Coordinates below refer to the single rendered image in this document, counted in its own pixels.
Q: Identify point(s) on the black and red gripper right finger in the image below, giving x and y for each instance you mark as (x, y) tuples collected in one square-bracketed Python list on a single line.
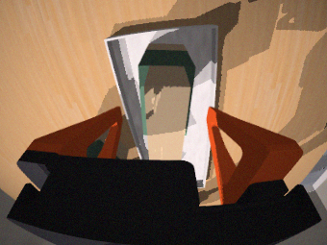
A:
[(266, 156)]

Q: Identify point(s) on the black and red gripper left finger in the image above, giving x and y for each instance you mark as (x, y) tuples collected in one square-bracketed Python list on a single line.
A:
[(75, 139)]

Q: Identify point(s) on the grey rectangular tray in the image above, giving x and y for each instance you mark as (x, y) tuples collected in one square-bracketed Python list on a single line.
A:
[(125, 54)]

